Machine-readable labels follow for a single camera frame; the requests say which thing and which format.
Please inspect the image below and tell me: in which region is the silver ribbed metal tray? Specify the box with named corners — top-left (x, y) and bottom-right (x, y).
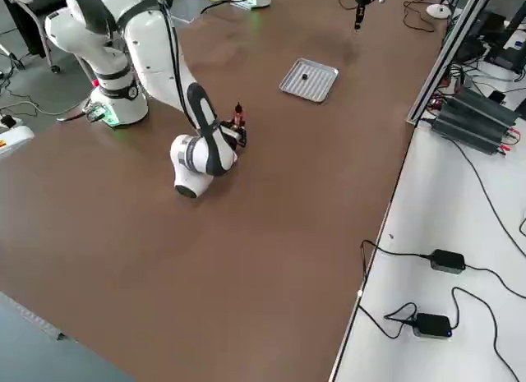
top-left (279, 58), bottom-right (340, 104)

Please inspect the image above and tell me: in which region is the looped black cable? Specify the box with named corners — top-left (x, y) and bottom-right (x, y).
top-left (402, 1), bottom-right (437, 33)

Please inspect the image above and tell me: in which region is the dark grey power supply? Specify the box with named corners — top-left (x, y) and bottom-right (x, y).
top-left (441, 87), bottom-right (519, 131)
top-left (430, 104), bottom-right (514, 156)

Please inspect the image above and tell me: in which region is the black power adapter blue light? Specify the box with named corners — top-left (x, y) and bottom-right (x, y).
top-left (412, 312), bottom-right (452, 340)

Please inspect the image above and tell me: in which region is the aluminium frame post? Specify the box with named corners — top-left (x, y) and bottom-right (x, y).
top-left (405, 0), bottom-right (496, 125)

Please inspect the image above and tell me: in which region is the grey office chair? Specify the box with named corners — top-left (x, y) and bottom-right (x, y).
top-left (3, 0), bottom-right (62, 75)

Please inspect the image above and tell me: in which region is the grey metal edge bracket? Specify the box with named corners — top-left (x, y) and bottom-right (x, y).
top-left (20, 307), bottom-right (69, 343)

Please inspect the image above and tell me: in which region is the grey base hose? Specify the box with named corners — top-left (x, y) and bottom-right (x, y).
top-left (56, 101), bottom-right (92, 123)

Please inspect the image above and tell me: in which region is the white round lamp base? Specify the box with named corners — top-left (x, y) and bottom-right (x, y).
top-left (425, 0), bottom-right (453, 20)

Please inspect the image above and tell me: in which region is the white control box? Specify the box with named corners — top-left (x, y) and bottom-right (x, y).
top-left (0, 125), bottom-right (35, 160)

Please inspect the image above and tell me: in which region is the black monitor stand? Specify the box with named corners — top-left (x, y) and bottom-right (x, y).
top-left (483, 0), bottom-right (526, 74)

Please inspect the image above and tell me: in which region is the orange oil bottle black cap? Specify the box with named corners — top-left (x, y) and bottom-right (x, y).
top-left (233, 102), bottom-right (247, 131)

